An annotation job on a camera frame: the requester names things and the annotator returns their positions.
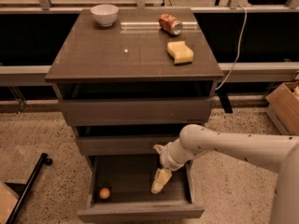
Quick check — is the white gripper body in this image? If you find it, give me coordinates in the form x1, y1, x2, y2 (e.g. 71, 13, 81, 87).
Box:
160, 142, 184, 172

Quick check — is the orange fruit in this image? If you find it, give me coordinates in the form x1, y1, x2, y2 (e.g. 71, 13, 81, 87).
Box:
99, 188, 111, 200

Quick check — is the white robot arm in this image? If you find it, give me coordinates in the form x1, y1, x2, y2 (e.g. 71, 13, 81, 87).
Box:
151, 124, 299, 224

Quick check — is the grey bottom drawer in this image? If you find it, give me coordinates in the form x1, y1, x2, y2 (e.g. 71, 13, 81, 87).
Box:
78, 154, 204, 223

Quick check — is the grey drawer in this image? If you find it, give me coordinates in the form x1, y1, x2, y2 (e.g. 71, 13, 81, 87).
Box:
76, 123, 184, 156
59, 81, 211, 126
78, 154, 204, 223

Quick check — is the grey middle drawer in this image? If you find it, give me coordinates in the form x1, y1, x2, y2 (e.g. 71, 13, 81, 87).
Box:
76, 123, 184, 156

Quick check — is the grey drawer cabinet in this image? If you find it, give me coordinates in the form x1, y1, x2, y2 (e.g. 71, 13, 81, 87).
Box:
45, 7, 224, 173

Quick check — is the grey top drawer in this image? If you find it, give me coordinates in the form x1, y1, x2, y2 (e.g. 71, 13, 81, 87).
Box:
59, 81, 211, 126

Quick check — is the black table leg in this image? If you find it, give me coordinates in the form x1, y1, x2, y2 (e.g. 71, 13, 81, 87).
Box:
217, 88, 233, 114

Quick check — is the yellow sponge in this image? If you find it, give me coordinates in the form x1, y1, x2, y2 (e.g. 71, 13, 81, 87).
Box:
167, 41, 193, 64

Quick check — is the black metal bar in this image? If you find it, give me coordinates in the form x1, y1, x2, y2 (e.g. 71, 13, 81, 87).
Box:
6, 153, 53, 224

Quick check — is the red soda can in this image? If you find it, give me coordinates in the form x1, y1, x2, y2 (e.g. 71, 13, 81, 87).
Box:
159, 13, 183, 35

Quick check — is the cardboard box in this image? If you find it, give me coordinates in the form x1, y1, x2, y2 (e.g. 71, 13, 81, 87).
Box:
265, 82, 299, 135

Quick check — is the white ceramic bowl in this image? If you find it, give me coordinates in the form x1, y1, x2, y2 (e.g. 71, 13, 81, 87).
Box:
91, 5, 119, 27

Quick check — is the white cable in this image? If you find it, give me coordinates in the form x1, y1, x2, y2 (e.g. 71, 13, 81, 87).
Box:
214, 5, 248, 91

